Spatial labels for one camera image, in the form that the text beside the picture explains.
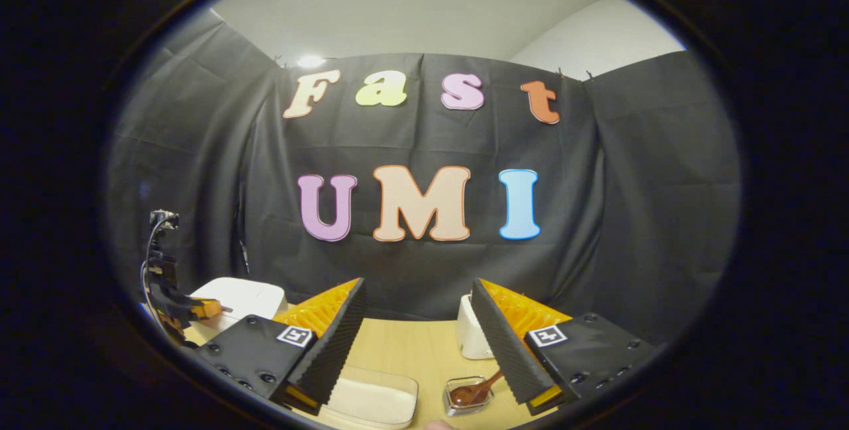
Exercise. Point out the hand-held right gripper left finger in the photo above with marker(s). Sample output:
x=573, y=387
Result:
x=331, y=350

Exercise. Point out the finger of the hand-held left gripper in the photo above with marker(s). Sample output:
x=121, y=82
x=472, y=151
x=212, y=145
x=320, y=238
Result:
x=211, y=310

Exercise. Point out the black backdrop cloth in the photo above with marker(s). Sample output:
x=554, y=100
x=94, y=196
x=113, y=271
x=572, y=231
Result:
x=199, y=151

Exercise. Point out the small glass dish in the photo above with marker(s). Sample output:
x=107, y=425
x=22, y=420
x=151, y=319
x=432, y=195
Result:
x=454, y=409

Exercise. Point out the clear box of rice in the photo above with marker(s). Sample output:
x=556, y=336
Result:
x=378, y=400

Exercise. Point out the white chopstick holder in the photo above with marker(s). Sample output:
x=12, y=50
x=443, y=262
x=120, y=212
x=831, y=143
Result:
x=471, y=334

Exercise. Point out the dark wooden spoon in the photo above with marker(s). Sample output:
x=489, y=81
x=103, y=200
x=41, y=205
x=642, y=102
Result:
x=464, y=393

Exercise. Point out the white rice cooker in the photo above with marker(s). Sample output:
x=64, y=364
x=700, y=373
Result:
x=249, y=297

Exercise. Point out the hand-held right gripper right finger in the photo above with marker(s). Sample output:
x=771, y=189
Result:
x=511, y=350

